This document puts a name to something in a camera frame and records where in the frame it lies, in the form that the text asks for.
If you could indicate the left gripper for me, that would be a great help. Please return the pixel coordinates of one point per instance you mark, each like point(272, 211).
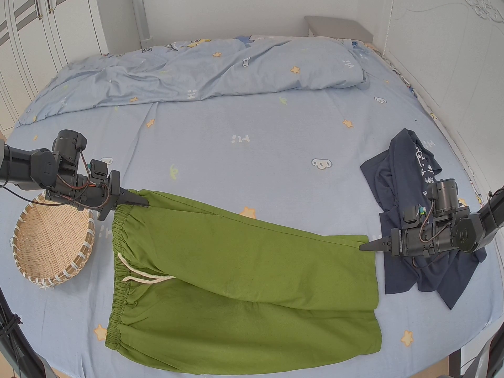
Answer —
point(110, 195)

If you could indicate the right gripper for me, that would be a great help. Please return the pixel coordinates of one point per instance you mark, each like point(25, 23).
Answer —
point(417, 242)

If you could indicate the green shorts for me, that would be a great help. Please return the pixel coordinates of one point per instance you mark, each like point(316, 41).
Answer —
point(236, 258)

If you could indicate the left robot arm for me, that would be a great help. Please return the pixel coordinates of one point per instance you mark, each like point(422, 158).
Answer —
point(23, 165)

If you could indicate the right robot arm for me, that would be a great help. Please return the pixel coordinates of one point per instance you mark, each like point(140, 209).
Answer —
point(486, 219)

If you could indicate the round woven basket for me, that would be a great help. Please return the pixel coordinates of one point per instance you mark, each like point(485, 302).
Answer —
point(47, 242)

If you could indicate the bed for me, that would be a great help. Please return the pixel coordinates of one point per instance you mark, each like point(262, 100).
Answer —
point(236, 132)

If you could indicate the dark blue T-shirt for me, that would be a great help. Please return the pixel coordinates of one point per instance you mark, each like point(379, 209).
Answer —
point(393, 163)

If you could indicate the pale blue quilt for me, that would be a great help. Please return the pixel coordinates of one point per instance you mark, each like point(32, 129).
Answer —
point(197, 77)

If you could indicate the white wardrobe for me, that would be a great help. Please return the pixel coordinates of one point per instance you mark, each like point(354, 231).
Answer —
point(59, 14)

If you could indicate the grey bedside table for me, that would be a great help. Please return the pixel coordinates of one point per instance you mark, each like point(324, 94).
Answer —
point(334, 26)

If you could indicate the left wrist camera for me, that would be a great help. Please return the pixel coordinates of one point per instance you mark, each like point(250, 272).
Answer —
point(98, 169)

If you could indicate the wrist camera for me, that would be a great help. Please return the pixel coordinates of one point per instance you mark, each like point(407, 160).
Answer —
point(98, 169)
point(411, 214)

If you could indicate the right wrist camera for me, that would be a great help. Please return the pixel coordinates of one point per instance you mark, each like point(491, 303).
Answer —
point(411, 214)

